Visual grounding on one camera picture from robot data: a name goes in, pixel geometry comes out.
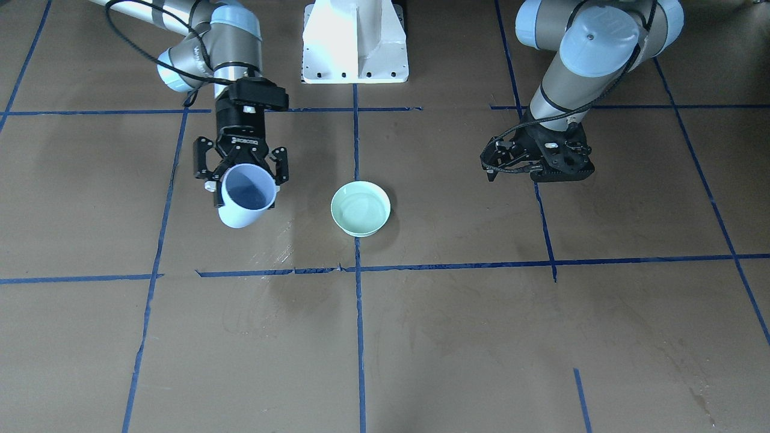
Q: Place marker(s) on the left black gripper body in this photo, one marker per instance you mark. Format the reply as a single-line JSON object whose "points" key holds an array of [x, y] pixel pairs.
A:
{"points": [[532, 143]]}

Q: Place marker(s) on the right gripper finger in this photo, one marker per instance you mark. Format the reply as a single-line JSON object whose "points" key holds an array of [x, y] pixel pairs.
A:
{"points": [[279, 157], [212, 178]]}

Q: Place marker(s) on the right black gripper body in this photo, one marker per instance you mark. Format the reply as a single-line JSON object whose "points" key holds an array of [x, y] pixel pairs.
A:
{"points": [[236, 125]]}

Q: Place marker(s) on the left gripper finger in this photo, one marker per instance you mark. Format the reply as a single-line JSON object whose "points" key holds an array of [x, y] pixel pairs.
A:
{"points": [[495, 156], [498, 166]]}

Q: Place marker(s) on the light blue cup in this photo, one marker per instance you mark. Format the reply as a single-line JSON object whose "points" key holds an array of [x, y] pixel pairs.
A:
{"points": [[247, 191]]}

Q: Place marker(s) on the mint green bowl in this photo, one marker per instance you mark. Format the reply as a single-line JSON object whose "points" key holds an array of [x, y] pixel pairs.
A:
{"points": [[360, 208]]}

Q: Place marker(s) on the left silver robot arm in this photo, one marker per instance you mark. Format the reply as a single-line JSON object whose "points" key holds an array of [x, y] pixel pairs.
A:
{"points": [[596, 44]]}

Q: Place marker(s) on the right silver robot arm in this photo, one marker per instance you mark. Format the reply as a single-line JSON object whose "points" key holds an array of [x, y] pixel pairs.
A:
{"points": [[221, 46]]}

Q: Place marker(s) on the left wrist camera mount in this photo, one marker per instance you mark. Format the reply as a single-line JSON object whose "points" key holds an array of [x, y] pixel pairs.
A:
{"points": [[564, 157]]}

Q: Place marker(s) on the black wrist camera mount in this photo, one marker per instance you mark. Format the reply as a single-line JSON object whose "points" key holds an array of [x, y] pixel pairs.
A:
{"points": [[258, 92]]}

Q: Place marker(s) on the white pedestal column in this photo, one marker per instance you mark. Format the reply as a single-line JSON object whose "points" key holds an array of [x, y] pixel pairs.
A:
{"points": [[355, 42]]}

